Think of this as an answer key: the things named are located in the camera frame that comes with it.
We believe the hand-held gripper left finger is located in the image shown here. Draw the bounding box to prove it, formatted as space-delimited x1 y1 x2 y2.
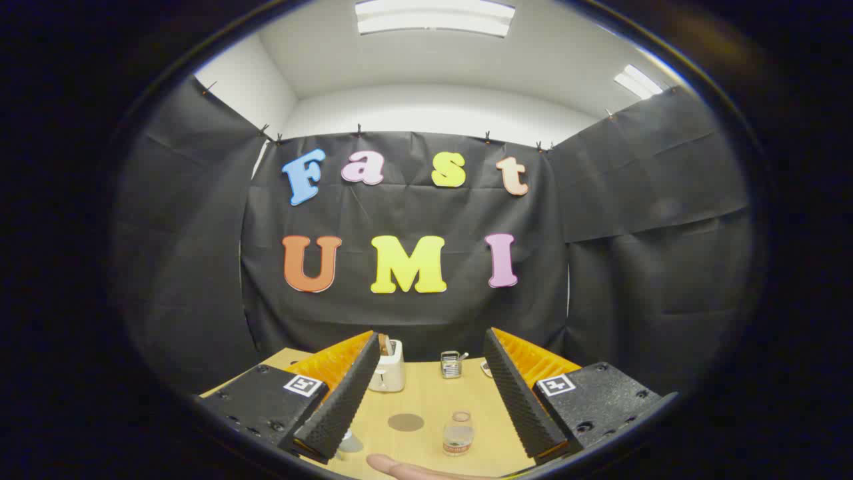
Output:
193 330 381 465

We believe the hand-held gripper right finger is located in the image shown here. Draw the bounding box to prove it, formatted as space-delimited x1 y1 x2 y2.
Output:
483 327 680 466

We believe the white cup with handle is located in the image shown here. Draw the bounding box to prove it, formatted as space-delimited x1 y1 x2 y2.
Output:
333 429 365 461

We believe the clear plastic juice bottle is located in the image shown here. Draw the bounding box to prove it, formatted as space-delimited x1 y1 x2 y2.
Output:
442 410 475 457

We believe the white toaster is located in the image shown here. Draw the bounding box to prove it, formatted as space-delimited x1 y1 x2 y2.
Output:
369 339 406 393

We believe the wooden table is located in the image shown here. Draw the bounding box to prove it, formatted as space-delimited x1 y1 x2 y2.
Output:
200 347 580 480

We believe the small ceiling light panel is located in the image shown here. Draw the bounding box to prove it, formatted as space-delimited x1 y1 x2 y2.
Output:
614 65 664 99

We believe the large ceiling light panel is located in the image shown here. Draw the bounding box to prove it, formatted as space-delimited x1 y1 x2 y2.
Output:
355 0 516 38

